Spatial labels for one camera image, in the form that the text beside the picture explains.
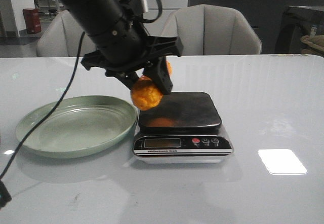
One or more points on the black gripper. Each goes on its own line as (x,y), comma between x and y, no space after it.
(123,64)

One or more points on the orange corn cob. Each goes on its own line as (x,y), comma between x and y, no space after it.
(145,94)

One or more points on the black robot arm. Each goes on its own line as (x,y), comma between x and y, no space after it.
(118,41)

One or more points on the black silver kitchen scale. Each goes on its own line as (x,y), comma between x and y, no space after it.
(184,128)

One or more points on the grey upholstered chair right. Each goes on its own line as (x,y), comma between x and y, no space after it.
(212,30)

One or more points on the grey upholstered chair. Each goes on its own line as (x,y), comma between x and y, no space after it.
(212,30)
(61,38)

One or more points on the white cabinet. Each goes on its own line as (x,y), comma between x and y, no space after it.
(168,6)

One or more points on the light green plate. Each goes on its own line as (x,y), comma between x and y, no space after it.
(79,126)

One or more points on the grey upholstered chair left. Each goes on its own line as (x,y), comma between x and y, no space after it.
(61,38)

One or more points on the red bin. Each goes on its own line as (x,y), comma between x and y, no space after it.
(32,20)

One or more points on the dark grey counter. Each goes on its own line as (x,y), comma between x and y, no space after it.
(264,16)

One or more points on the dark appliance at right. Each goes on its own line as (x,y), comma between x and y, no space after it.
(296,22)

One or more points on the beige cushion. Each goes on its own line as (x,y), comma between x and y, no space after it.
(312,45)

